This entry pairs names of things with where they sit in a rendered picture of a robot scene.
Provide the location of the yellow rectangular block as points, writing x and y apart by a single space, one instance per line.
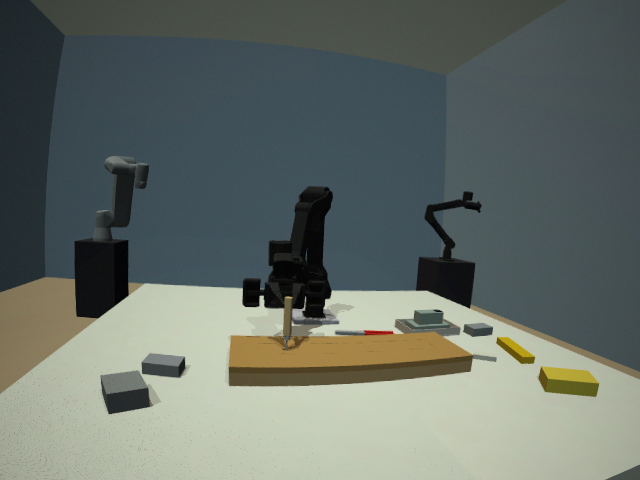
568 381

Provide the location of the tan wooden floor panel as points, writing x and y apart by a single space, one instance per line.
328 360

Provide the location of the yellow rectangular bar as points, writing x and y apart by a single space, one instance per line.
515 350

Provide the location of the wooden-handled awl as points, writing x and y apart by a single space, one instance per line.
287 326

